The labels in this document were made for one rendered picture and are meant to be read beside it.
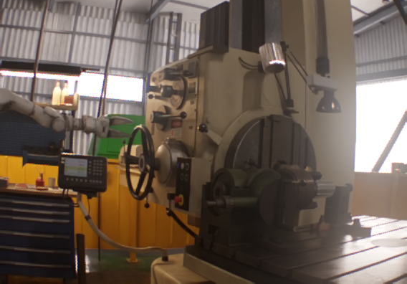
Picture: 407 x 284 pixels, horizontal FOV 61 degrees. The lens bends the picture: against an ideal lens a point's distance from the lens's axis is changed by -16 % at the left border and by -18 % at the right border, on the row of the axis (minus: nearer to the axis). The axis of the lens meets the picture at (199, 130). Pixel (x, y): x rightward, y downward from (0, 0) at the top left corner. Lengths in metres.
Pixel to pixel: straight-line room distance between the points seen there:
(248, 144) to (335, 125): 0.78
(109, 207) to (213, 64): 3.02
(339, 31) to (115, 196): 3.17
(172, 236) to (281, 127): 3.23
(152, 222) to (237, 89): 3.12
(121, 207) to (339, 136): 2.94
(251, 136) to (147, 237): 3.18
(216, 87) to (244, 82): 0.17
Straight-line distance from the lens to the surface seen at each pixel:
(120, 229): 4.78
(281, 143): 2.04
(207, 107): 1.94
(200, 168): 1.81
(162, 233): 4.99
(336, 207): 2.02
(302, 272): 1.20
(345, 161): 2.60
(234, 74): 2.04
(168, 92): 2.14
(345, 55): 2.70
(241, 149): 1.90
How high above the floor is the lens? 1.34
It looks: 4 degrees up
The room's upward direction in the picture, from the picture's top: 3 degrees clockwise
